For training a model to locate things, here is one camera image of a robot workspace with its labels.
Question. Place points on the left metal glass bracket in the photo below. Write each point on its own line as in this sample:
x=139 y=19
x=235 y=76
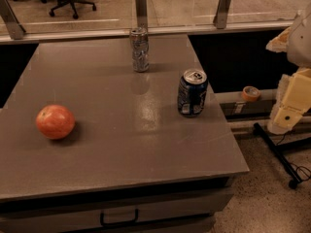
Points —
x=15 y=29

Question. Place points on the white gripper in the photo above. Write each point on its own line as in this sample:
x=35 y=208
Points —
x=301 y=44

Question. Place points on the metal glass bracket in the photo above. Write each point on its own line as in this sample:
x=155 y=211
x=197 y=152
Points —
x=15 y=29
x=221 y=15
x=141 y=13

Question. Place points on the black drawer handle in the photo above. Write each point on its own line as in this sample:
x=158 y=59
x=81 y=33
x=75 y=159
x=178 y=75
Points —
x=118 y=218

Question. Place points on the orange tape roll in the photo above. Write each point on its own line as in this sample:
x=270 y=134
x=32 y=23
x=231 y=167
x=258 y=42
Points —
x=250 y=94

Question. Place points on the silver soda can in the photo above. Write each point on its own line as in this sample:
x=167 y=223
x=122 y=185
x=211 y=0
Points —
x=140 y=49

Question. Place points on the middle metal glass bracket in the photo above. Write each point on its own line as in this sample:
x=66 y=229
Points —
x=141 y=13

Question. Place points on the blue pepsi can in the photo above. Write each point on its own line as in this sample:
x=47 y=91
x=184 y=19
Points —
x=192 y=92

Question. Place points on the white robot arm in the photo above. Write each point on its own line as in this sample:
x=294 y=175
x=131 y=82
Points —
x=299 y=44

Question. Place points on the right metal glass bracket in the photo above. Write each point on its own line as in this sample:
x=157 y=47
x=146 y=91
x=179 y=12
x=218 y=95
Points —
x=221 y=15

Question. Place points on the red apple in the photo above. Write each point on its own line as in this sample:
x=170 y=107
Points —
x=55 y=122

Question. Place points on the black wheeled stand base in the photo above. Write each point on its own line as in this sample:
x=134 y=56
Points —
x=299 y=174

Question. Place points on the grey cabinet drawer front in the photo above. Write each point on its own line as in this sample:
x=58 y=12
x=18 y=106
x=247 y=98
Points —
x=184 y=212

